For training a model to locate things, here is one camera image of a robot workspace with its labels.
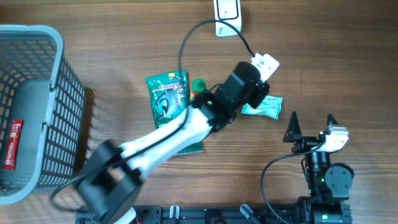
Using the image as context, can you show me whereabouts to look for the mint wet wipes pack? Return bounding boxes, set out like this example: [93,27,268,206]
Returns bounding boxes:
[241,96,283,119]

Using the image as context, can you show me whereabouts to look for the yellow red sauce bottle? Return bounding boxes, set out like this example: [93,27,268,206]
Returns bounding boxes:
[190,78,206,100]

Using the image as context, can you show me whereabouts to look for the green 3M gloves packet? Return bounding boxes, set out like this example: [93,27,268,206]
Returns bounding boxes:
[144,70,204,156]

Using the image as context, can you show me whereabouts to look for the red coffee stick sachet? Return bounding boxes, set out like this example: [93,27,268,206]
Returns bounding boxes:
[3,119,24,170]

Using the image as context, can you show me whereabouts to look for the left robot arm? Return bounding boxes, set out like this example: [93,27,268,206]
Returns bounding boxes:
[74,62,279,223]

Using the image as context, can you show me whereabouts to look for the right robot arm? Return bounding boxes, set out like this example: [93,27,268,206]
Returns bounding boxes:
[283,112,354,224]

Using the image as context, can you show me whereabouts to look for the grey plastic mesh basket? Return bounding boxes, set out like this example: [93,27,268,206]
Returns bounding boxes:
[1,25,86,205]

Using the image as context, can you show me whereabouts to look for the black right camera cable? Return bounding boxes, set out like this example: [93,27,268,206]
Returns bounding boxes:
[260,140,326,224]

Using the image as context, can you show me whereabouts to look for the black camera cable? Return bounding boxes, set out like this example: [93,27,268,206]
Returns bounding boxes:
[49,19,256,212]
[260,140,326,224]

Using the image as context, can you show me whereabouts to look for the black left camera cable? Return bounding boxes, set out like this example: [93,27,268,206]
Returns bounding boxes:
[49,19,256,212]

